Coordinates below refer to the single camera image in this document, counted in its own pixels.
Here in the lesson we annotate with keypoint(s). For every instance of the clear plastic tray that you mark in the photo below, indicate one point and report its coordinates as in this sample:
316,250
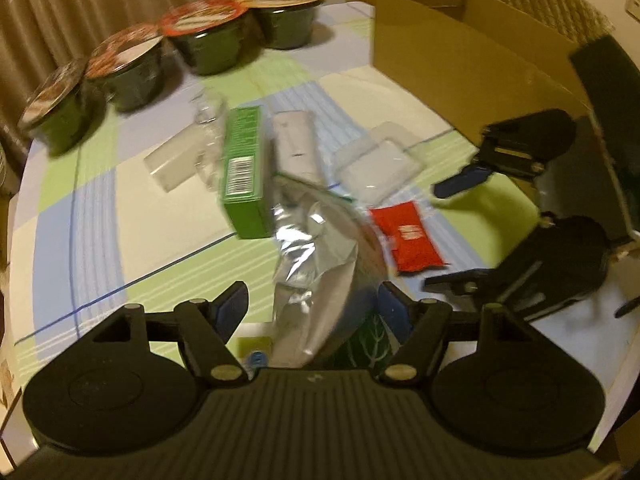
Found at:
377,164

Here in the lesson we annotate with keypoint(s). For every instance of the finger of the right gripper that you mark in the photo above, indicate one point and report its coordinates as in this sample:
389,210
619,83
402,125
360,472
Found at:
462,181
462,284

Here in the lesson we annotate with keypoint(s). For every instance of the wicker chair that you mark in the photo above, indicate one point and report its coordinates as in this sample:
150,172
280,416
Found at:
576,20

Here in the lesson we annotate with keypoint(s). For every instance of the clear plastic wrapped white item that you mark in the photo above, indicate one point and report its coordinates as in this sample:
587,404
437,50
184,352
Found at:
195,150

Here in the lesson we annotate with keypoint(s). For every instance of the beige curtain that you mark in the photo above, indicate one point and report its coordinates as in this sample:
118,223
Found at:
37,36

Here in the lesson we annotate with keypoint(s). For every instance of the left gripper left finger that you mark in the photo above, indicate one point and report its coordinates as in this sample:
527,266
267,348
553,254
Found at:
205,327

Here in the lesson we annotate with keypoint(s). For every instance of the white cylinder in plastic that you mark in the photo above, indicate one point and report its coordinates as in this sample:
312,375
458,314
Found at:
297,147

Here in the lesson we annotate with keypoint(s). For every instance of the dark-lid noodle bowl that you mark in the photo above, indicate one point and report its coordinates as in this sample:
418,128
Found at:
56,114

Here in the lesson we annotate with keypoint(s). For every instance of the checkered tablecloth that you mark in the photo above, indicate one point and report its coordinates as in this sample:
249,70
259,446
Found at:
91,230

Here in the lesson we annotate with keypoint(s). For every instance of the silver green leaf tea bag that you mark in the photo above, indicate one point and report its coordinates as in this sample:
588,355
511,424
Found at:
330,265

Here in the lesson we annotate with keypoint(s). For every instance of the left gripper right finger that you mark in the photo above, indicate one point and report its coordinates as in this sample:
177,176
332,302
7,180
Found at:
420,329

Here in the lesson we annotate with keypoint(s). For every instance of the orange-lid noodle bowl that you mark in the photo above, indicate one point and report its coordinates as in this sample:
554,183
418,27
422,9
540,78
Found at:
284,24

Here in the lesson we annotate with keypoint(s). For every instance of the cardboard box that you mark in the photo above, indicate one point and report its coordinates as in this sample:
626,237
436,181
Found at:
476,62

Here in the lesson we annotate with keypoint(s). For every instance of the green small box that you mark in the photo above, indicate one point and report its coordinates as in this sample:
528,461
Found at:
245,187

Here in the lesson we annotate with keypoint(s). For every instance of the red snack packet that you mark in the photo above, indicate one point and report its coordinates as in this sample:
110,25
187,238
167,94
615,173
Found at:
412,249

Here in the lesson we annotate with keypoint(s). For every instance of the red-lid noodle bowl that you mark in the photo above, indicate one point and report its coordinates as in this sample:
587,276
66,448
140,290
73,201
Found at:
128,67
207,33

